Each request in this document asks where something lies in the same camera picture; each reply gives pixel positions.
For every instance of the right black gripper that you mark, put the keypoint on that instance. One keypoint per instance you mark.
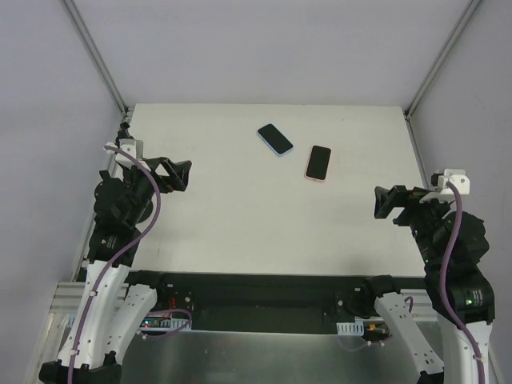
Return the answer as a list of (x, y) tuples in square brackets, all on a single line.
[(406, 204)]

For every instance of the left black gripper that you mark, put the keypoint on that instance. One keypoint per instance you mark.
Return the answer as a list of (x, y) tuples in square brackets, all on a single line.
[(154, 172)]

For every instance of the black phone stand one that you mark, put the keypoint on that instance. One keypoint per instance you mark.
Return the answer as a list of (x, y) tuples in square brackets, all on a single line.
[(123, 133)]

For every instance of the pink case phone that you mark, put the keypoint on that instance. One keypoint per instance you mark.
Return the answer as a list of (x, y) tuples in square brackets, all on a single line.
[(318, 163)]

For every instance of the blue case phone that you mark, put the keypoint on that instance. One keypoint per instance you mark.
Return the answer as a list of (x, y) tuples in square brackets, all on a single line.
[(275, 139)]

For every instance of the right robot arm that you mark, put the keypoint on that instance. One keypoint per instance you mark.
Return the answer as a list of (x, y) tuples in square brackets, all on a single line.
[(451, 243)]

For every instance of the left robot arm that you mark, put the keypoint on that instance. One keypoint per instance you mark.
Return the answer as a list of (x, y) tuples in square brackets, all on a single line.
[(126, 209)]

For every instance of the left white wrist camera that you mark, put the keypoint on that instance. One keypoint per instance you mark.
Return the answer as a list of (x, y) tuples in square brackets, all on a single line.
[(126, 149)]

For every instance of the right aluminium frame post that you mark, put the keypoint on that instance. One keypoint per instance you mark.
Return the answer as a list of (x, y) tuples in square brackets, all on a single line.
[(461, 24)]

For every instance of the aluminium frame post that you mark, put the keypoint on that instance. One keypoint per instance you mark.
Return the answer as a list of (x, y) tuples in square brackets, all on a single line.
[(461, 24), (94, 54)]

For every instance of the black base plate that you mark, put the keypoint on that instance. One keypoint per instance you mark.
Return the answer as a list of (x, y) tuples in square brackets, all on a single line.
[(285, 304)]

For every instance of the right white cable duct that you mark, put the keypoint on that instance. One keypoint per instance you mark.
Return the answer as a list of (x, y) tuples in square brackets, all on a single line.
[(350, 329)]

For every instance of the white cable duct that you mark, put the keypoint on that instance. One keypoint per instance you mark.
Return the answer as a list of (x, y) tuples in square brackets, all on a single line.
[(165, 323), (350, 329)]

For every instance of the left white cable duct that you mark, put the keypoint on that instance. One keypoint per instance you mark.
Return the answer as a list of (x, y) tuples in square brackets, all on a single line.
[(165, 323)]

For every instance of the left aluminium frame post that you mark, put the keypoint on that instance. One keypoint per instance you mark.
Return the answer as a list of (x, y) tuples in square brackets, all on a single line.
[(94, 54)]

